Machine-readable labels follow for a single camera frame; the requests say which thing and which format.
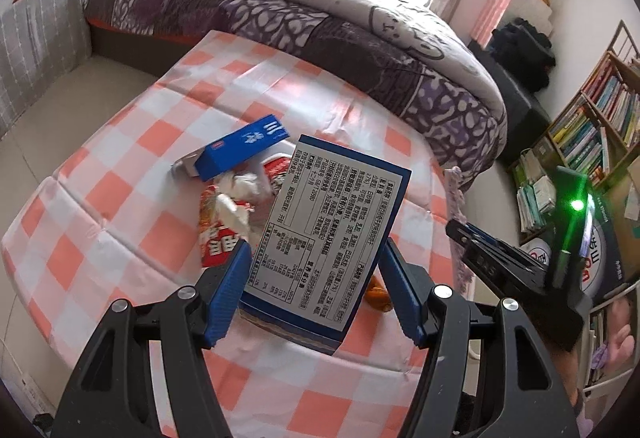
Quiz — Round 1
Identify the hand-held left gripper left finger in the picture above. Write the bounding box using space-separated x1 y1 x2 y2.
50 240 253 438

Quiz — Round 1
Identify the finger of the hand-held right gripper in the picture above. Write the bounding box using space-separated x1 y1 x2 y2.
445 219 543 294
467 224 548 271

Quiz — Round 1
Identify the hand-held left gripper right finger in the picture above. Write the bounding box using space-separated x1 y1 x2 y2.
378 238 583 438

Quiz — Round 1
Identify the orange peel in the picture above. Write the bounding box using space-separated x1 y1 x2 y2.
362 285 393 314

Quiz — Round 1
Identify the red snack wrapper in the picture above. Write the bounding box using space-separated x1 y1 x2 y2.
199 183 256 269

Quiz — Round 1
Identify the large blue and white box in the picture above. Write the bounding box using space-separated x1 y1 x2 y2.
239 134 412 359

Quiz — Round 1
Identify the red and white torn package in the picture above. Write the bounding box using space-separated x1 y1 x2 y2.
259 153 297 195

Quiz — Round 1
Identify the small blue box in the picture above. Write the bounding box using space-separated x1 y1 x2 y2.
195 114 292 181

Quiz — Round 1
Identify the purple lace cloth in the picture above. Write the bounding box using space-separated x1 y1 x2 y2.
444 165 476 291

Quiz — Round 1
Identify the blue printed carton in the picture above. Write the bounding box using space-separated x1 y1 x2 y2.
520 195 626 304

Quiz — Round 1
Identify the stack of flat books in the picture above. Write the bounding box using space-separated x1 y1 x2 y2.
512 150 557 234

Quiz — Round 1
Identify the pink soft item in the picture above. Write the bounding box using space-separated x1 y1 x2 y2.
595 313 637 369

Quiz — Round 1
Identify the brown cardboard box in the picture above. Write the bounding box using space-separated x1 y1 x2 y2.
600 158 640 289

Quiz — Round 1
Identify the white metal rack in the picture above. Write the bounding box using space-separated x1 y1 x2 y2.
580 268 640 401

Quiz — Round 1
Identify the black ottoman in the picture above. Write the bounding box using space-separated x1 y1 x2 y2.
467 43 551 164

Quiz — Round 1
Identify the row of upright books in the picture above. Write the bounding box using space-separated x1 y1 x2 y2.
582 53 640 149
550 103 613 179

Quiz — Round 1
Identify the wooden bookshelf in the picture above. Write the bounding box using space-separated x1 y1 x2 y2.
510 20 640 239

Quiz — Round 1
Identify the orange checked tablecloth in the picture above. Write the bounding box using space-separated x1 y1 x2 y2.
0 29 466 438

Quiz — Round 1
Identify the pile of black clothes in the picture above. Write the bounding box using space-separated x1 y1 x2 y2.
492 18 558 94

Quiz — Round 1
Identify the pink striped box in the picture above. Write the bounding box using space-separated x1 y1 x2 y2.
472 0 516 49

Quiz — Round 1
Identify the white plastic container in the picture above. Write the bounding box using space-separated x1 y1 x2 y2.
520 0 555 35

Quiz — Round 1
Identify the purple patterned bedsheet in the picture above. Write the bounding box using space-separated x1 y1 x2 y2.
82 0 501 174

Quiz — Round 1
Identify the grey checked cushion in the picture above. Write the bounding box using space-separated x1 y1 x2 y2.
0 0 93 139

